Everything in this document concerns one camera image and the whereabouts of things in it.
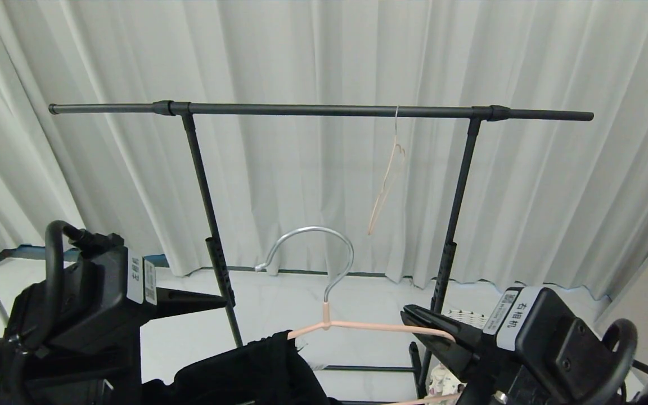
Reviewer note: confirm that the black clothes rack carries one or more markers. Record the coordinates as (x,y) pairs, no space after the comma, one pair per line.
(220,264)

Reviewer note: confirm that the cream printed garment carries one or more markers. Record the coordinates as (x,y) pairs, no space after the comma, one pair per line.
(442,385)

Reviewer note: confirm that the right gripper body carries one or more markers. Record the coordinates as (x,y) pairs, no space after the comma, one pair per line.
(487,382)

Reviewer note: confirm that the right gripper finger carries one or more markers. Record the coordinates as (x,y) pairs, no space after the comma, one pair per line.
(459,360)
(453,326)

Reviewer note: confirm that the white laundry basket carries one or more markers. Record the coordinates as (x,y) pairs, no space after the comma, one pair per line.
(467,318)

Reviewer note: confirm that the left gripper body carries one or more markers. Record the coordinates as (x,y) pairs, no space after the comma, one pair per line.
(76,382)

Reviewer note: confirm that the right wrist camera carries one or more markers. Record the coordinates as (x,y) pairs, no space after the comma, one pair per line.
(554,349)

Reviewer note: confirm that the pink clothes hanger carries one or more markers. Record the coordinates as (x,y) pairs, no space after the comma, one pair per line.
(327,315)
(376,208)

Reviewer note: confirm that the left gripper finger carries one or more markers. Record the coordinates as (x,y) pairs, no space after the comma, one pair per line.
(175,304)

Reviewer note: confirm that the black t-shirt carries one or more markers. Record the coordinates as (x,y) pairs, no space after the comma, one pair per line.
(245,377)

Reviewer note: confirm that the white curtain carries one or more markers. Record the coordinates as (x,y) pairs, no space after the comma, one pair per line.
(301,56)

